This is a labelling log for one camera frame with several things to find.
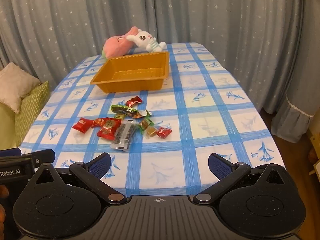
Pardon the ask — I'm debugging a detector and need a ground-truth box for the large red snack packet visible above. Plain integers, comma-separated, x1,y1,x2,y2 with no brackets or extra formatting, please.
92,118,121,141

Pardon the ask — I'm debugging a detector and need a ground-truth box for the red candy wrapper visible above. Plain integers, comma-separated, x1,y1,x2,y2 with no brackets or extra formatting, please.
72,118,93,133
125,96,143,107

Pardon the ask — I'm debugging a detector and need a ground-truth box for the clear dark snack packet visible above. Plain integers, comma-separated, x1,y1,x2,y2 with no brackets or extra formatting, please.
110,120,137,152

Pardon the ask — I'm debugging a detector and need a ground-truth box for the green edged snack packet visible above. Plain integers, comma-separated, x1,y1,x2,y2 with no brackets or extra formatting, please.
111,105,152,119

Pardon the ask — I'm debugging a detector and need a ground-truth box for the yellow candy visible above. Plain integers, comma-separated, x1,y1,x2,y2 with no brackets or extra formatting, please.
144,126,157,139

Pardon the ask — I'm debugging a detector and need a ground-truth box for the small red candy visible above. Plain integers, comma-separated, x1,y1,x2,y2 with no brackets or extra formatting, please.
156,127,172,139

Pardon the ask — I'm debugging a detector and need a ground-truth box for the green brown candy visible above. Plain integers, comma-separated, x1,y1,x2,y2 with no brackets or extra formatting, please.
138,116,154,133

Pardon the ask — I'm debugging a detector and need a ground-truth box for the red candy wrapper top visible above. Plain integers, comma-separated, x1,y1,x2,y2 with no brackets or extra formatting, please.
125,96,143,107

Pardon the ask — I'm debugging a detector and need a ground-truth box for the person's left hand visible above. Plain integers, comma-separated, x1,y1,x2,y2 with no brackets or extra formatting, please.
0,184,10,235

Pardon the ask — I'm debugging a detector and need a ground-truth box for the light green sofa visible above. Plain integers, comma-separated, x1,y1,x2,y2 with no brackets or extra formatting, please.
0,103,16,150

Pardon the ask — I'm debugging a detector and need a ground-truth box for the green chevron cushion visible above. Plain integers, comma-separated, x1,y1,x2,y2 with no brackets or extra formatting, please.
15,81,50,146

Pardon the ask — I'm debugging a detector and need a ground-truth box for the blue checked tablecloth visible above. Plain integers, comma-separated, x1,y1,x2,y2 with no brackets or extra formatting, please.
20,43,283,196

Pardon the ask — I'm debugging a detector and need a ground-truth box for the grey lace trimmed curtain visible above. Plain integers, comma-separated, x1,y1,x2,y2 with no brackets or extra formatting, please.
271,0,319,142

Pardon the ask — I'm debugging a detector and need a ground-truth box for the beige cushion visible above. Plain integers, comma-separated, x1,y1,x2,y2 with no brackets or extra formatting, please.
0,62,40,114

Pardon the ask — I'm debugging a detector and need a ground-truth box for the orange plastic tray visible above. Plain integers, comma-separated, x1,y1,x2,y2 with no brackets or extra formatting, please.
90,51,169,94

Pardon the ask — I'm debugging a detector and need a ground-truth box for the pink plush toy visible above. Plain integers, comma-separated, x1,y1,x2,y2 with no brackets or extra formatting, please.
101,26,139,60

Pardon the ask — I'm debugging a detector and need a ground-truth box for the white bunny plush toy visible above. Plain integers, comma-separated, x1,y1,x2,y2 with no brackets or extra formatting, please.
126,29,166,53

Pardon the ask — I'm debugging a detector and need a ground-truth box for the grey star curtain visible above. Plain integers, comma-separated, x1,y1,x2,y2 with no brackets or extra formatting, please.
0,0,320,116

